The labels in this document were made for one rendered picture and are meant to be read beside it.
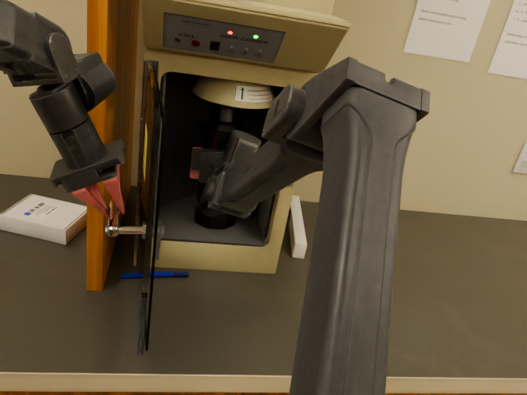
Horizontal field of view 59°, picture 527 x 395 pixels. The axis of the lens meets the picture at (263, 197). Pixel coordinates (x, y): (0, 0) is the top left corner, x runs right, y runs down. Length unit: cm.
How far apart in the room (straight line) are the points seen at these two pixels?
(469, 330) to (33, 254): 96
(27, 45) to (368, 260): 45
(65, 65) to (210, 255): 56
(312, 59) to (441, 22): 68
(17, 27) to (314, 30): 43
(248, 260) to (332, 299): 76
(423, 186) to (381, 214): 129
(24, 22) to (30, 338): 53
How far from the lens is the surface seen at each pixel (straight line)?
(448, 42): 149
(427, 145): 156
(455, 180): 166
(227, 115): 100
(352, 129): 35
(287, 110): 43
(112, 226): 68
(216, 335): 91
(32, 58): 60
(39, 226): 114
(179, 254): 104
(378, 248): 32
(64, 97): 65
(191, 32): 80
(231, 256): 104
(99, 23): 79
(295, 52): 83
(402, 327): 106
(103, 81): 71
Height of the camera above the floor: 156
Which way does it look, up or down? 26 degrees down
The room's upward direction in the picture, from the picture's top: 11 degrees clockwise
